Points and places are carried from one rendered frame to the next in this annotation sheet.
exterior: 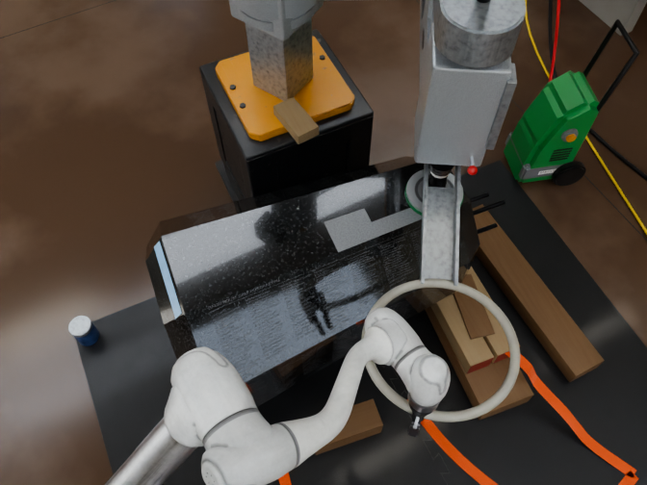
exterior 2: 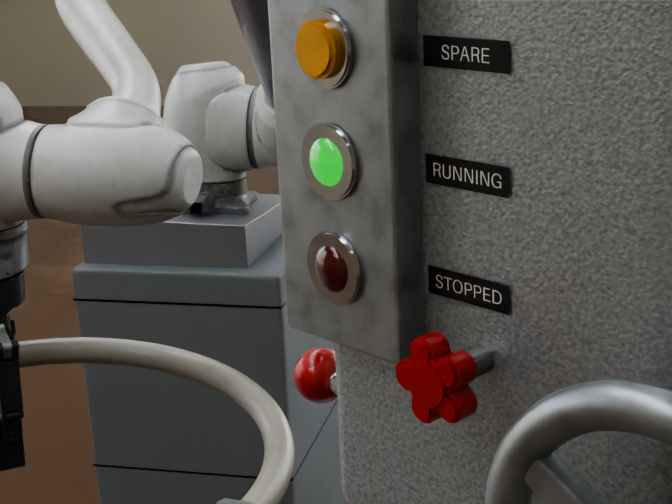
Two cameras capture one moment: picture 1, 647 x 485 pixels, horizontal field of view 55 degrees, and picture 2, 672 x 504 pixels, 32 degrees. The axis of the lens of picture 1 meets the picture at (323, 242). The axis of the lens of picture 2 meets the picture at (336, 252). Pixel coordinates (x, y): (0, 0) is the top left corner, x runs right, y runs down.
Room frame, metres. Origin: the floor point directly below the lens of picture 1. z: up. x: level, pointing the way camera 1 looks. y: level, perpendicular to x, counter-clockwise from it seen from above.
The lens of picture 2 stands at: (1.63, -0.92, 1.43)
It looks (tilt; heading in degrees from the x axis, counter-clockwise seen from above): 17 degrees down; 132
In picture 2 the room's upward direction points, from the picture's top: 3 degrees counter-clockwise
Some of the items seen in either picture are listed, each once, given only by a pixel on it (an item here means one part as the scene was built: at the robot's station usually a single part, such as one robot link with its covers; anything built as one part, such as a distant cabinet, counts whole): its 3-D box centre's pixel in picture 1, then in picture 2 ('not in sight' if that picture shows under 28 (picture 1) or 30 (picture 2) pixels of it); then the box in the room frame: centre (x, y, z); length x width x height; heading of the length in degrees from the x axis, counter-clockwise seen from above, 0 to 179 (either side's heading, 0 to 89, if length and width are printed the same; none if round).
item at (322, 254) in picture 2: not in sight; (335, 268); (1.29, -0.54, 1.27); 0.02 x 0.01 x 0.02; 174
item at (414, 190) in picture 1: (434, 191); not in sight; (1.37, -0.42, 0.84); 0.21 x 0.21 x 0.01
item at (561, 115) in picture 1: (563, 109); not in sight; (2.15, -1.20, 0.43); 0.35 x 0.35 x 0.87; 9
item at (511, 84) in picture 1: (499, 108); (347, 44); (1.29, -0.53, 1.37); 0.08 x 0.03 x 0.28; 174
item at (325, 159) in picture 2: not in sight; (330, 161); (1.29, -0.54, 1.32); 0.02 x 0.01 x 0.02; 174
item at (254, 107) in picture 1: (283, 84); not in sight; (2.02, 0.17, 0.76); 0.49 x 0.49 x 0.05; 24
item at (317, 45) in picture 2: not in sight; (321, 49); (1.29, -0.54, 1.37); 0.03 x 0.01 x 0.03; 174
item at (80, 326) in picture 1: (84, 331); not in sight; (1.15, 1.11, 0.08); 0.10 x 0.10 x 0.13
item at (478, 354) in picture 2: not in sight; (456, 369); (1.36, -0.55, 1.24); 0.04 x 0.04 x 0.04; 84
